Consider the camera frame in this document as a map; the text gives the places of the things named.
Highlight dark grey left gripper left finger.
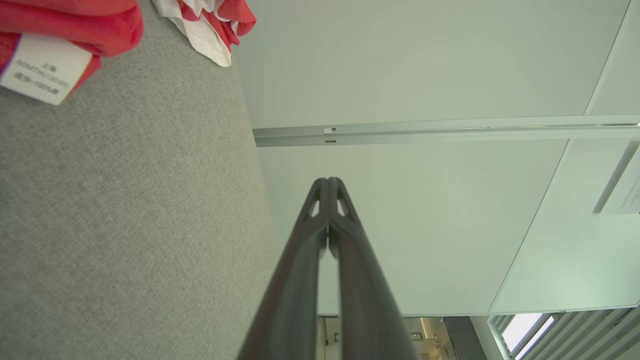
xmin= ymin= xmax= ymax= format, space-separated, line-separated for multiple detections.
xmin=237 ymin=177 xmax=330 ymax=360

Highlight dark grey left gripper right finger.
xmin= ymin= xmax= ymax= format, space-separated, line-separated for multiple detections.
xmin=328 ymin=177 xmax=419 ymax=360

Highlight red Bulls shorts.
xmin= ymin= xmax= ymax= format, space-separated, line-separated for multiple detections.
xmin=150 ymin=0 xmax=257 ymax=68

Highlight red shirt with white sleeves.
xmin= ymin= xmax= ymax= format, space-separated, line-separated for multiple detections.
xmin=0 ymin=0 xmax=145 ymax=106

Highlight grey slatted window blind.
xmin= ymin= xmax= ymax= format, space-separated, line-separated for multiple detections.
xmin=487 ymin=307 xmax=640 ymax=360

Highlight white paper notice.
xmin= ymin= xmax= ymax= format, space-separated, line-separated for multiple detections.
xmin=600 ymin=150 xmax=640 ymax=216

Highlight grey aluminium partition post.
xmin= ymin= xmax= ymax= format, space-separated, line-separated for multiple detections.
xmin=252 ymin=115 xmax=640 ymax=148

